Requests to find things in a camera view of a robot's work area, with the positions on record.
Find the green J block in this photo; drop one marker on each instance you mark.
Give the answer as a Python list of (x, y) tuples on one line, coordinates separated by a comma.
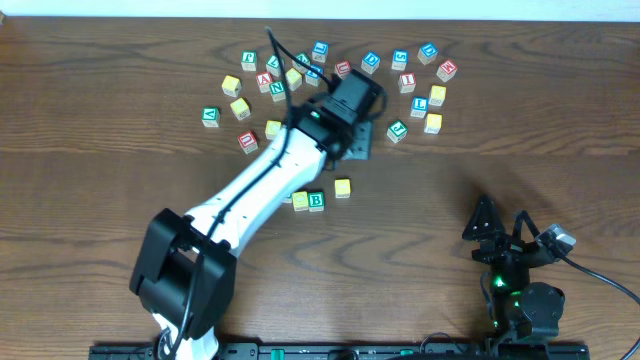
[(397, 131)]

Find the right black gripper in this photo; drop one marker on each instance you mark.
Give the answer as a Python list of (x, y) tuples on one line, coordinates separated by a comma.
[(520, 248)]

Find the red U block upper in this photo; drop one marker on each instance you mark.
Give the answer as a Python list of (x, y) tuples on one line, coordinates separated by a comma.
[(342, 69)]

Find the blue block top centre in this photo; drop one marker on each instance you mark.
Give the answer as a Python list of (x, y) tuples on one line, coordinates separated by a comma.
[(320, 52)]

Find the yellow block lower left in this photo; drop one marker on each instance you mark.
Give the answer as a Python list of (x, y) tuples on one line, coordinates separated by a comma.
[(240, 108)]

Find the blue S block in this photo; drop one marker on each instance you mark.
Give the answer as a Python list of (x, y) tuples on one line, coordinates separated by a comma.
[(399, 60)]

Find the red u block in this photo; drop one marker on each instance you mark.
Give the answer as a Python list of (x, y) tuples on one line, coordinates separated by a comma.
[(248, 142), (342, 69)]

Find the green N block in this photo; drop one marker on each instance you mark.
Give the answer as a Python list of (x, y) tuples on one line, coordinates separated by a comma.
[(277, 91)]

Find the red M block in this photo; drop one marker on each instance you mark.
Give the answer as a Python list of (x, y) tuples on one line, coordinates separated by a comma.
[(447, 70)]

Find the yellow block near N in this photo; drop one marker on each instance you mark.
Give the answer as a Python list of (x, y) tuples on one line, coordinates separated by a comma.
[(294, 79)]

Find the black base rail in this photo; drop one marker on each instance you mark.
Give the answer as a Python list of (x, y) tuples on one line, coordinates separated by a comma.
[(431, 350)]

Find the red A block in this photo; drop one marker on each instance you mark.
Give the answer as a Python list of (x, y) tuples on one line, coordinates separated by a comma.
[(264, 80)]

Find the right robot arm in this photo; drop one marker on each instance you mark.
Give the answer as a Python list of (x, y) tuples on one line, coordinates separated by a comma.
[(523, 311)]

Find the yellow K block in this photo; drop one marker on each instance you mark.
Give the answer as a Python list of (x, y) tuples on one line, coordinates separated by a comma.
[(437, 95)]

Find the blue D block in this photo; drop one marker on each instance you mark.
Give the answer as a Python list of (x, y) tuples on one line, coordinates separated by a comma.
[(370, 62)]

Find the green Z block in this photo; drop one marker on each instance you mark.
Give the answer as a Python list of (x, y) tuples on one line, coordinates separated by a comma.
[(300, 62)]

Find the yellow O block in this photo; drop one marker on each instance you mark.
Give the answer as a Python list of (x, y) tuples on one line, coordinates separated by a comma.
[(342, 188), (300, 201)]

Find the yellow block far left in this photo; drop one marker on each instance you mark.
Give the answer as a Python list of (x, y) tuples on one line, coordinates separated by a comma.
[(231, 86)]

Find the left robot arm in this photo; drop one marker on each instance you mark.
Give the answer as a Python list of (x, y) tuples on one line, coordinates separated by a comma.
[(185, 271)]

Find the red U block lower left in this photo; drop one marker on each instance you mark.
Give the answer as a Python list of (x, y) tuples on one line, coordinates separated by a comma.
[(248, 142)]

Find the green V block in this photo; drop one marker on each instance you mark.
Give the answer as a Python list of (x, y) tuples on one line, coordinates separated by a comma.
[(210, 117)]

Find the red I block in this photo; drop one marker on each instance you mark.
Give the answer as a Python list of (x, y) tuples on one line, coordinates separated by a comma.
[(407, 82)]

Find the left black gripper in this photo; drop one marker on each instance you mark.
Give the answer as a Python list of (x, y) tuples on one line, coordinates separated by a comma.
[(362, 138)]

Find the green L block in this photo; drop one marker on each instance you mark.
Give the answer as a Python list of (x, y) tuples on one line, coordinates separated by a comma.
[(273, 66)]

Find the yellow G block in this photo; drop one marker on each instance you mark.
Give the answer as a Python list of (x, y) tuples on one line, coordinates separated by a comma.
[(433, 123)]

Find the yellow block above red pair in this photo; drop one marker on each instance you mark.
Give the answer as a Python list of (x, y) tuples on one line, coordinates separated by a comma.
[(272, 129)]

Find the blue L block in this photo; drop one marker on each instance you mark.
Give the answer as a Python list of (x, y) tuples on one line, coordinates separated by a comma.
[(419, 107)]

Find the blue P block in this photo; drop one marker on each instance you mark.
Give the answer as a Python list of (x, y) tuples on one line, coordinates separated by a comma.
[(312, 77)]

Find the green B block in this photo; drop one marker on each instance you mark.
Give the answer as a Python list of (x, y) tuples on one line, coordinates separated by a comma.
[(316, 201)]

